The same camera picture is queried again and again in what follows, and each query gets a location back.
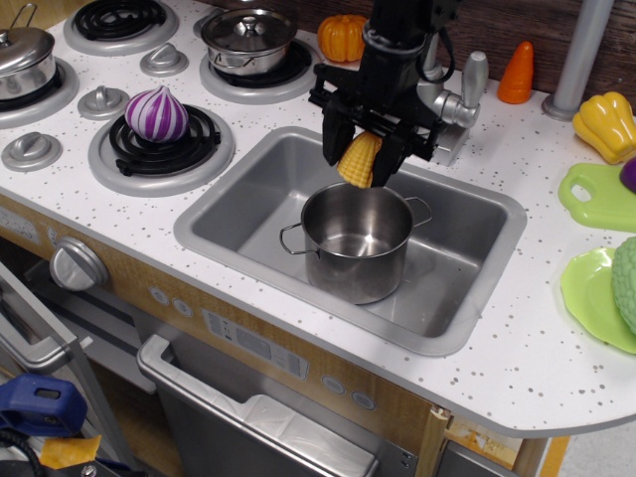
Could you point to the green toy cutting board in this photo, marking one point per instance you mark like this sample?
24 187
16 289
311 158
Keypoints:
595 197

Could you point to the yellow tape piece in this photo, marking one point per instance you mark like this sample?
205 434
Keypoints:
62 452

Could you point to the green bumpy toy vegetable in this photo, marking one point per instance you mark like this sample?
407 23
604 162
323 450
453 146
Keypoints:
623 281

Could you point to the grey oven dial knob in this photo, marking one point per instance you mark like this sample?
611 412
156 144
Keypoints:
76 267

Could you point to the yellow toy corn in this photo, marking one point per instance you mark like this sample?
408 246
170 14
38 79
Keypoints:
356 164

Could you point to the grey stove knob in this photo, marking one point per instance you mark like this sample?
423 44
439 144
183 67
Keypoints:
103 103
31 152
165 61

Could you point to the front left stove burner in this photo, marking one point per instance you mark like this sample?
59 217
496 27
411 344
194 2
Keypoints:
50 103

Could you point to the front right stove burner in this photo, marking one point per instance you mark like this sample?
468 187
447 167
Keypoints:
124 162

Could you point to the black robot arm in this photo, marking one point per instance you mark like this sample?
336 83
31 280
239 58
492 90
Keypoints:
406 21

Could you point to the blue clamp tool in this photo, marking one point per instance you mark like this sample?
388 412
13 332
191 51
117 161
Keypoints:
42 406

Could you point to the steel pot in sink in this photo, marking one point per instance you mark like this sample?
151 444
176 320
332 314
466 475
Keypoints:
355 240

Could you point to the orange toy carrot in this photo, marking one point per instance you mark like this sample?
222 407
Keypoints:
517 81

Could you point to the purple striped toy onion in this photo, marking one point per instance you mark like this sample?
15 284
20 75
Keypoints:
157 116

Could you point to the grey stove knob middle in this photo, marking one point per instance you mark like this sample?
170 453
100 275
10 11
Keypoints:
103 103

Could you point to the orange toy pumpkin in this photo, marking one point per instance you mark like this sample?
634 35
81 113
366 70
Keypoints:
340 38

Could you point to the grey metal pole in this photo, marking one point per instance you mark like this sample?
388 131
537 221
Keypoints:
587 35

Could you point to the grey stove knob front left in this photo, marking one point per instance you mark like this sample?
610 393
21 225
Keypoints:
31 152

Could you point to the purple toy eggplant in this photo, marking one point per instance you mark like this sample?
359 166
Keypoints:
627 175

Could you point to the back left stove burner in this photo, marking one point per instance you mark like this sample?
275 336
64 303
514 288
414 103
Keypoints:
120 28

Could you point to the grey oven door handle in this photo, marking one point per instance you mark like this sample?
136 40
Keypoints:
32 335

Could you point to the grey stove knob back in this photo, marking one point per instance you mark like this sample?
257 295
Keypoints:
165 61

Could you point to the yellow toy bell pepper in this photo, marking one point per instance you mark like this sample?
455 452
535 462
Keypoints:
606 123

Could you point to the steel pot at left edge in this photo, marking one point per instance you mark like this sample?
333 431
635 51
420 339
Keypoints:
27 61

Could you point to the back right stove burner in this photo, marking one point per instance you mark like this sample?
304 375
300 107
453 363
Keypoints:
293 77

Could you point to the stove burner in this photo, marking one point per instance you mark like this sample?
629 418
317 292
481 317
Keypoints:
293 77
120 28
124 162
50 103

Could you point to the lidded steel pot on burner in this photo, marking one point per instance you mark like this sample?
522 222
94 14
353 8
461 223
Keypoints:
247 42

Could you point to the grey dishwasher door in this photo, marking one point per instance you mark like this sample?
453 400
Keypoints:
232 422

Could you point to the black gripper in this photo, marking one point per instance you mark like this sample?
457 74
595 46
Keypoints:
380 96

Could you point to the silver toy faucet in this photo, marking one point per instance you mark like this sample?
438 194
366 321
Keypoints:
458 111

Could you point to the light green toy plate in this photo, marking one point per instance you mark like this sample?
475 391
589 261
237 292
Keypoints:
587 292

